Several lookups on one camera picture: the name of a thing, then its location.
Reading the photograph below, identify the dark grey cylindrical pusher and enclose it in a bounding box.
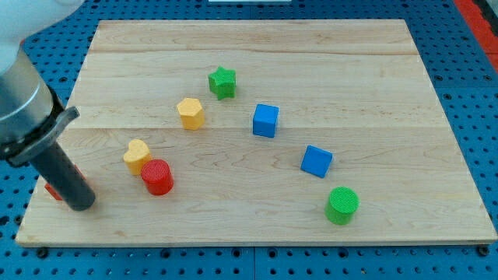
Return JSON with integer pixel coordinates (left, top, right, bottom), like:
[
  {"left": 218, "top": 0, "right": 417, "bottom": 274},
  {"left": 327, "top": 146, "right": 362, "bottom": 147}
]
[{"left": 30, "top": 142, "right": 96, "bottom": 211}]

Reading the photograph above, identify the green star block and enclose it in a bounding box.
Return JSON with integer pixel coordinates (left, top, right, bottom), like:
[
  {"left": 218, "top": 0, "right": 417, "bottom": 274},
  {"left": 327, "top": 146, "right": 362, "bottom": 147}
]
[{"left": 208, "top": 66, "right": 237, "bottom": 100}]

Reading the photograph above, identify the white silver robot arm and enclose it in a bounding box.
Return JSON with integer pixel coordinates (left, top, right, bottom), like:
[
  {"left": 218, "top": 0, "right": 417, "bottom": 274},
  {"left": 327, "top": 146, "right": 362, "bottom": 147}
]
[{"left": 1, "top": 0, "right": 96, "bottom": 211}]

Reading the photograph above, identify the blue cube block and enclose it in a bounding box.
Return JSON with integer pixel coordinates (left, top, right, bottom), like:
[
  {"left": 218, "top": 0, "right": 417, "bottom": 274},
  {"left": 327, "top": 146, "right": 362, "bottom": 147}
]
[
  {"left": 300, "top": 145, "right": 333, "bottom": 178},
  {"left": 252, "top": 103, "right": 279, "bottom": 138}
]

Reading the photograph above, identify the green cylinder block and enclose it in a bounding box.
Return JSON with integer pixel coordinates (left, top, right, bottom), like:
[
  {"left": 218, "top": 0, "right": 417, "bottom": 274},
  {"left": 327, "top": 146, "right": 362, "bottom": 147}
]
[{"left": 324, "top": 186, "right": 360, "bottom": 226}]

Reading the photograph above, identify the lower blue cube block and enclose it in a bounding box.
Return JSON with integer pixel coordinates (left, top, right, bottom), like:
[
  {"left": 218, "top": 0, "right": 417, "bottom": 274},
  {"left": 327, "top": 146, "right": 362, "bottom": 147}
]
[{"left": 300, "top": 145, "right": 333, "bottom": 178}]

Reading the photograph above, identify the yellow heart block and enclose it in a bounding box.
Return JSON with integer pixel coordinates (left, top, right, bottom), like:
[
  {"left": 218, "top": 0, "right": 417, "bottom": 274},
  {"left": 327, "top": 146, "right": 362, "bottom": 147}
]
[{"left": 123, "top": 139, "right": 153, "bottom": 175}]

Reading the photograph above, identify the upper blue cube block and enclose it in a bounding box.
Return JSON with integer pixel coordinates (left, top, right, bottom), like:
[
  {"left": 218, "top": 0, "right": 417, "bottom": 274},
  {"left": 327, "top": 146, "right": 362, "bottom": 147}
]
[{"left": 252, "top": 103, "right": 279, "bottom": 138}]

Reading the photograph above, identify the light wooden board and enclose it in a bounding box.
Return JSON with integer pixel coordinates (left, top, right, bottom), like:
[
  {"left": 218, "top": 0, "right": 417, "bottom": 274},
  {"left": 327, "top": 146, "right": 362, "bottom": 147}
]
[{"left": 16, "top": 19, "right": 497, "bottom": 247}]

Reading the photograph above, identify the yellow hexagon block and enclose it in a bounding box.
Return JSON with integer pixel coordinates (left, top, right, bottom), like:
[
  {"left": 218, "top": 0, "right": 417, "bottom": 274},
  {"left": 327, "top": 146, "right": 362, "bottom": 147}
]
[{"left": 176, "top": 98, "right": 205, "bottom": 130}]

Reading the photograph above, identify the red star block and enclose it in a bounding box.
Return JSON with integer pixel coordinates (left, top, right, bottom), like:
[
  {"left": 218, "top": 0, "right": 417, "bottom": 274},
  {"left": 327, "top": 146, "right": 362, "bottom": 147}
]
[{"left": 44, "top": 166, "right": 86, "bottom": 201}]

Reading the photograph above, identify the red cylinder block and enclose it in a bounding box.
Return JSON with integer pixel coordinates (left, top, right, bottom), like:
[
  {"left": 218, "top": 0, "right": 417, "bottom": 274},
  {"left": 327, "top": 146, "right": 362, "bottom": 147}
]
[{"left": 141, "top": 159, "right": 174, "bottom": 196}]

